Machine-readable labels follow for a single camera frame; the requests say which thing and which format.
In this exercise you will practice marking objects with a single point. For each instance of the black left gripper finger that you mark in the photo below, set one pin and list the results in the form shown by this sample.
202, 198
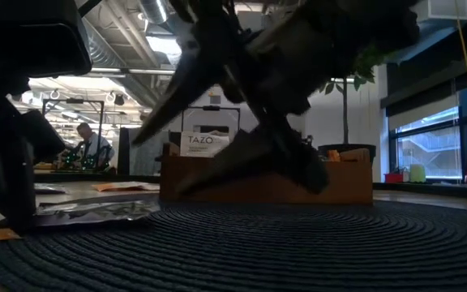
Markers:
43, 136
2, 162

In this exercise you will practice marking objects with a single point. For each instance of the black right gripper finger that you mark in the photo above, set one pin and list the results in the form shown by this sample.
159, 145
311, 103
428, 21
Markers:
176, 101
233, 162

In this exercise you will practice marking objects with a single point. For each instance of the wooden compartment tray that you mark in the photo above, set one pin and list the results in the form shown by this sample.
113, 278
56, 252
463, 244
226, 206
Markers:
347, 182

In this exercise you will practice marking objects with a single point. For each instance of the long ceiling light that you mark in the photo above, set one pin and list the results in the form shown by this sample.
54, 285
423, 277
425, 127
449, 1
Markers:
148, 71

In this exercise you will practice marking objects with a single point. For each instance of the background robot station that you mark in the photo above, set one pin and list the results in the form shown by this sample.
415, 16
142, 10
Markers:
73, 100

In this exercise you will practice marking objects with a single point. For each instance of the person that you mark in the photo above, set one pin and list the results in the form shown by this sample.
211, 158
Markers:
91, 146

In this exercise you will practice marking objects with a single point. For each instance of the green plant in black pot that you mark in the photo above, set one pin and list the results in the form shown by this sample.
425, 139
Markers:
373, 61

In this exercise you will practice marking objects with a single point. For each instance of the round dark woven placemat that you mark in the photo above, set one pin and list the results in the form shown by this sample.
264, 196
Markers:
258, 251

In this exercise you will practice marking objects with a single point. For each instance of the white ceiling vent box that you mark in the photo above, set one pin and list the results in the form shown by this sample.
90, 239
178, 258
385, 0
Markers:
444, 10

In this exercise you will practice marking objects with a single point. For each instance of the red box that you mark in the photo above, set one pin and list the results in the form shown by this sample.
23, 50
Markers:
393, 177

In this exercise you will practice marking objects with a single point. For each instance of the pale green cup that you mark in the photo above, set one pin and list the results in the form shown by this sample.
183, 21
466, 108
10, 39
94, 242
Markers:
417, 173

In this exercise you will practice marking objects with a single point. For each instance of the black window desk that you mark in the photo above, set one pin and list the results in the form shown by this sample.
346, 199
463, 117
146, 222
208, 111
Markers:
440, 190

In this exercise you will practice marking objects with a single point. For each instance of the silver ceiling duct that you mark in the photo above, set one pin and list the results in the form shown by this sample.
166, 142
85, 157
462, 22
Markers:
104, 48

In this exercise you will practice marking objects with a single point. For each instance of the black window frame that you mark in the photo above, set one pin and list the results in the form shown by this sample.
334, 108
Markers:
464, 146

